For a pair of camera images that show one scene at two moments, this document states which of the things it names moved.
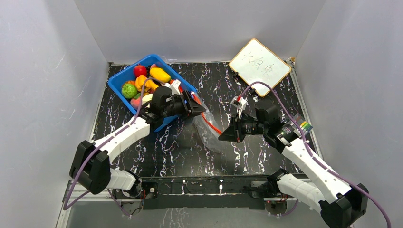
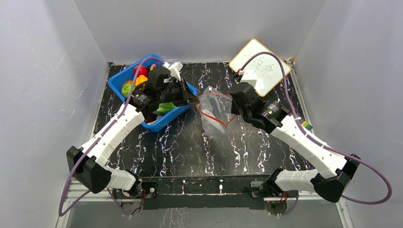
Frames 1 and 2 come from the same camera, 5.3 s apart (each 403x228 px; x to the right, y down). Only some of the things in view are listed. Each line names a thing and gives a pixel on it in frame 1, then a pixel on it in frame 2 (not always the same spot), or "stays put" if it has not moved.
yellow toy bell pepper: [139, 81] stays put
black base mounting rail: [198, 193] stays put
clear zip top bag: [208, 128] to [215, 109]
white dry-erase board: [255, 62] stays put
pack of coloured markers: [305, 127] stays put
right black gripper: [237, 128] to [237, 102]
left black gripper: [191, 107] to [187, 96]
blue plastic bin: [115, 83] stays put
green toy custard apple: [129, 90] stays put
